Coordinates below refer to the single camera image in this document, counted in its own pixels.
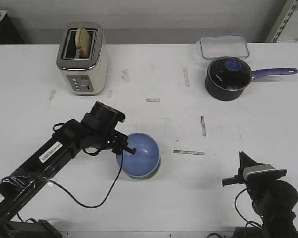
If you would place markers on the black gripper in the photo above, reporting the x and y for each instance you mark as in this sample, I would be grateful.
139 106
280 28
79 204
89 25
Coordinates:
246 161
117 142

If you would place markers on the blue bowl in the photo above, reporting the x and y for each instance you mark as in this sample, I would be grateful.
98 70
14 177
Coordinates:
147 151

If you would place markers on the green bowl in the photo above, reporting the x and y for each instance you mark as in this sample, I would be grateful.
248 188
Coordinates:
142 171

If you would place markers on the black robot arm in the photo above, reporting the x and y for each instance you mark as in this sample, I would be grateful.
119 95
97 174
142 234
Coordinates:
96 130
272 199

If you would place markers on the dark blue saucepan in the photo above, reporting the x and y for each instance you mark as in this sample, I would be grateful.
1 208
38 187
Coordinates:
225 95

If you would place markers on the glass saucepan lid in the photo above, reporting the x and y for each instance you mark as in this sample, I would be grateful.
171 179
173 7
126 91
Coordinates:
230 73

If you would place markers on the cream two-slot toaster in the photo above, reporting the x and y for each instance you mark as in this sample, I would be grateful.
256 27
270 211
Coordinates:
83 76

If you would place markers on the clear plastic food container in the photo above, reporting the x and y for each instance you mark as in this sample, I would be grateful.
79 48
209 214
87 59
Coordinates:
213 47

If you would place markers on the slice of toasted bread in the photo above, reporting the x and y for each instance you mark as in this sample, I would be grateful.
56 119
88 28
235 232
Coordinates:
83 42

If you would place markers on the white metal shelf upright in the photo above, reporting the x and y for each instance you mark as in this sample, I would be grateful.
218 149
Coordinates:
285 28

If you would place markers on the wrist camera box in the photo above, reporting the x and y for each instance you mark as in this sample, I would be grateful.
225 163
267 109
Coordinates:
257 169
119 116

